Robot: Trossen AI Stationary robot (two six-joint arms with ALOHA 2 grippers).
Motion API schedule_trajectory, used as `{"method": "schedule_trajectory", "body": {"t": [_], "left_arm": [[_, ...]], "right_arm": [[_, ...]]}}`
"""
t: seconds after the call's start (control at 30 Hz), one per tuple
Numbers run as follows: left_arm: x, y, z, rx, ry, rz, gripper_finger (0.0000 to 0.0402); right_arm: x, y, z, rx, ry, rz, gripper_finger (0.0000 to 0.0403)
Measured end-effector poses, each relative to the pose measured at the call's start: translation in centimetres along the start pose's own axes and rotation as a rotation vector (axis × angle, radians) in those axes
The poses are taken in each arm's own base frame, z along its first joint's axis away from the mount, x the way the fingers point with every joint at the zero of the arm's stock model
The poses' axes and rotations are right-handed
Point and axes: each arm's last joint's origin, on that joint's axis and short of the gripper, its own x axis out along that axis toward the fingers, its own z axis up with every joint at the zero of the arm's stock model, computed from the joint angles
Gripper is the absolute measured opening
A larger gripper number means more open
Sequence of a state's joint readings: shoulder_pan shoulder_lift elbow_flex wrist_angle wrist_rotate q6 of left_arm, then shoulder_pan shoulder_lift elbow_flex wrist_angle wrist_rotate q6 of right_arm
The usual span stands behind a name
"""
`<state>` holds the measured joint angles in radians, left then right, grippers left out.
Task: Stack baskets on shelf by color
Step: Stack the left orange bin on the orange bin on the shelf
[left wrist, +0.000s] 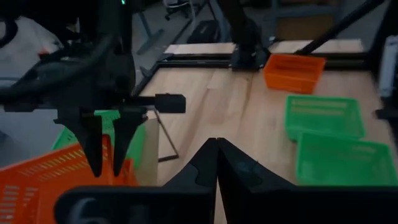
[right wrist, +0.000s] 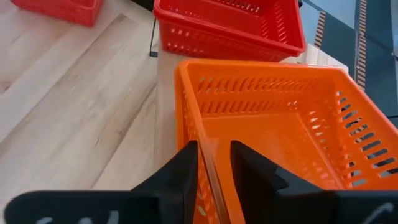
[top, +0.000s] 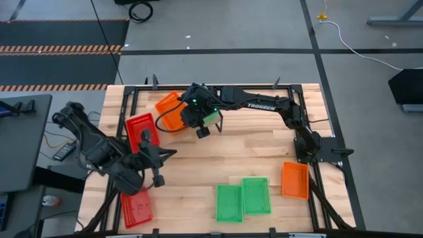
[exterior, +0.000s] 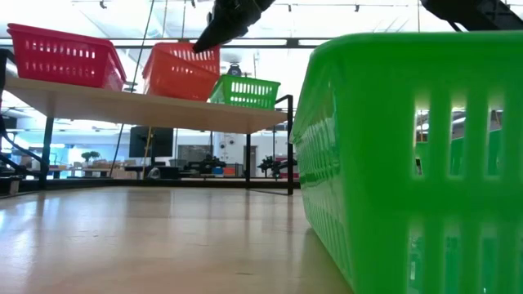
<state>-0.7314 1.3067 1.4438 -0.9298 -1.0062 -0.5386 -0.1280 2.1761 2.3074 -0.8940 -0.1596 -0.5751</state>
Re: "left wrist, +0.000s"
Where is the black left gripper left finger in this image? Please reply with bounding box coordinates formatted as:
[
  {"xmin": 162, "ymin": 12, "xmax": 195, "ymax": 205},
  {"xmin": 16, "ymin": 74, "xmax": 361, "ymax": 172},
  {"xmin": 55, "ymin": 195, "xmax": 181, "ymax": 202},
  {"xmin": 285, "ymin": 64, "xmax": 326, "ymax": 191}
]
[{"xmin": 163, "ymin": 138, "xmax": 218, "ymax": 187}]

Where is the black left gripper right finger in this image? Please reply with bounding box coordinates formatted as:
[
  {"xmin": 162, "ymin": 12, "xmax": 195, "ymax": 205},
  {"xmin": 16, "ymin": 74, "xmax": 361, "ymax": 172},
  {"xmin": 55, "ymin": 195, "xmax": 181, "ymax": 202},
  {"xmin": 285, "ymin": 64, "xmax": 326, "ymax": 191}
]
[{"xmin": 218, "ymin": 138, "xmax": 295, "ymax": 224}]

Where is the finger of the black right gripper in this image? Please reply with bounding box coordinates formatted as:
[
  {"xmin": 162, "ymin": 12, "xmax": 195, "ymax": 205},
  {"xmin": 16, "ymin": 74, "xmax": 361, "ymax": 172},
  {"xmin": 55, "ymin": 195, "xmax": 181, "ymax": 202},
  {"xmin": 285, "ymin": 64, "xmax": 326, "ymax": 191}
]
[
  {"xmin": 53, "ymin": 108, "xmax": 104, "ymax": 179},
  {"xmin": 111, "ymin": 106, "xmax": 149, "ymax": 177}
]

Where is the green plastic basket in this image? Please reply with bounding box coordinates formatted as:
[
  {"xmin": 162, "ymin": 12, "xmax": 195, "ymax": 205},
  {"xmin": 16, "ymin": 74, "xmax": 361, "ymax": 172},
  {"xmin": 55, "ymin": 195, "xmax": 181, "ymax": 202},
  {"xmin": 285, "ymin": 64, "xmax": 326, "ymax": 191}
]
[
  {"xmin": 294, "ymin": 132, "xmax": 398, "ymax": 187},
  {"xmin": 284, "ymin": 95, "xmax": 367, "ymax": 143},
  {"xmin": 50, "ymin": 108, "xmax": 147, "ymax": 169}
]

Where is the orange plastic basket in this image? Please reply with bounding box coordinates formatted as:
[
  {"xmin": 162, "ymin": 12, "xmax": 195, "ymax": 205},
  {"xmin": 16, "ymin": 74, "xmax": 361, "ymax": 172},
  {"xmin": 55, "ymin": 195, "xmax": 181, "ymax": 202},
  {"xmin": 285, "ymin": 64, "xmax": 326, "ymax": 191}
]
[
  {"xmin": 0, "ymin": 134, "xmax": 140, "ymax": 224},
  {"xmin": 262, "ymin": 53, "xmax": 327, "ymax": 95}
]

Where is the black office chair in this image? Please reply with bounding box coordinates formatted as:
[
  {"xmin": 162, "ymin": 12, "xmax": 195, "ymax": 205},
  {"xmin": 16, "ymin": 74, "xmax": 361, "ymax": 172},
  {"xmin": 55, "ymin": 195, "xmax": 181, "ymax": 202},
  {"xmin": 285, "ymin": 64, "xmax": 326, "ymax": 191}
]
[{"xmin": 162, "ymin": 0, "xmax": 192, "ymax": 22}]

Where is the large cardboard box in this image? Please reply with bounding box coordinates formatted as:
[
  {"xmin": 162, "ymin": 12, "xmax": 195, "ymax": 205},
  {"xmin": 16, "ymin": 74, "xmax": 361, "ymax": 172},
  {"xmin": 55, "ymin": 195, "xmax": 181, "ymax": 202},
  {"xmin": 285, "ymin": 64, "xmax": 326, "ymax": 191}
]
[{"xmin": 275, "ymin": 14, "xmax": 339, "ymax": 42}]

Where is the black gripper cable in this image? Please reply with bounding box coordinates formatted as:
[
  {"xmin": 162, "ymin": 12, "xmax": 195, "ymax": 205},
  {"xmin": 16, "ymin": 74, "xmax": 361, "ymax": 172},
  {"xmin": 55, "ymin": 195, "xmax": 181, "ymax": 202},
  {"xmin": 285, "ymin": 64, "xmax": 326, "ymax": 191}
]
[{"xmin": 0, "ymin": 18, "xmax": 122, "ymax": 103}]

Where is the silver aluminium rail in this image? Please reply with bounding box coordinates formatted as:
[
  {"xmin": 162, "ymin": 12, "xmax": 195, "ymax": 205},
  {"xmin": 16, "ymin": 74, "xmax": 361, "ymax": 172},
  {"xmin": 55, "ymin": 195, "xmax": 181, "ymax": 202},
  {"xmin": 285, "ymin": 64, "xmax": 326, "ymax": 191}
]
[{"xmin": 378, "ymin": 34, "xmax": 398, "ymax": 99}]

